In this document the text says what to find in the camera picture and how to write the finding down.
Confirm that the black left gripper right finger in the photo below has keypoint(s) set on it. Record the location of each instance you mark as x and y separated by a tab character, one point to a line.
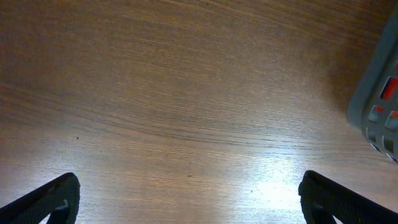
325	201

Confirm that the orange pasta package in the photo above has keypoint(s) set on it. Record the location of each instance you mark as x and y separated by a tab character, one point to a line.
389	92

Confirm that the grey plastic basket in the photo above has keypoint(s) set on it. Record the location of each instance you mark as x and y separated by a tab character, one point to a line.
366	111

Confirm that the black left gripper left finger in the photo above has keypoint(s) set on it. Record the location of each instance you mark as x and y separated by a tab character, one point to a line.
58	200

